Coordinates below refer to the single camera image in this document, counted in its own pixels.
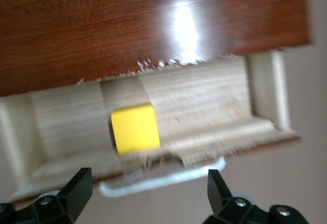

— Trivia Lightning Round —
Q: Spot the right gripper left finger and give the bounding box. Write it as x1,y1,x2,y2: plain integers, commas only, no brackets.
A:
25,167,93,224

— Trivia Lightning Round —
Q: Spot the dark wooden drawer cabinet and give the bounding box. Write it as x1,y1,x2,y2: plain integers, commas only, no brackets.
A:
0,0,317,98

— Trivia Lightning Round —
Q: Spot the yellow cube block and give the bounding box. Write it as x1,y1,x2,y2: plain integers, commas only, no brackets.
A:
110,103,161,156

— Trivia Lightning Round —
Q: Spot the wooden drawer with white handle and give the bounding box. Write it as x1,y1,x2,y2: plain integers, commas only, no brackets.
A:
0,49,302,202

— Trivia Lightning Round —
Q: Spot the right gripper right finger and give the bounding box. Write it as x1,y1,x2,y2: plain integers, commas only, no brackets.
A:
207,169,272,224

